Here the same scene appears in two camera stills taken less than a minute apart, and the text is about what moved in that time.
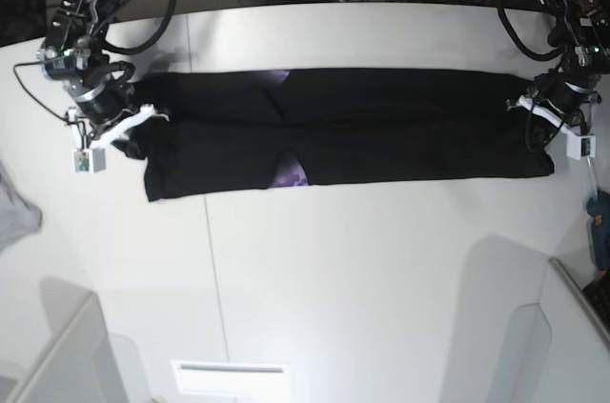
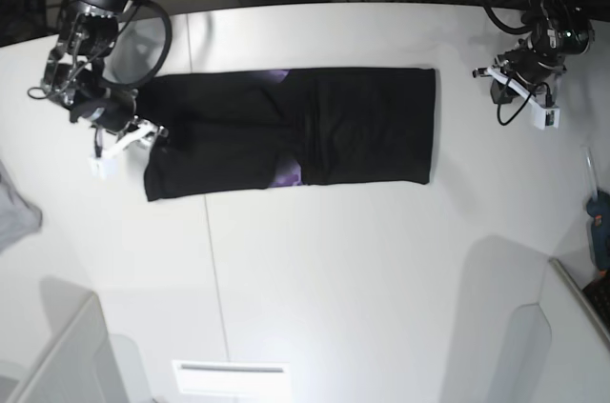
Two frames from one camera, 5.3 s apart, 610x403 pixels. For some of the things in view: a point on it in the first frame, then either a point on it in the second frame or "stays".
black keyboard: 599,293 stays
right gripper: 561,96 to 530,71
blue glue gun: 599,207 stays
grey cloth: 18,218 stays
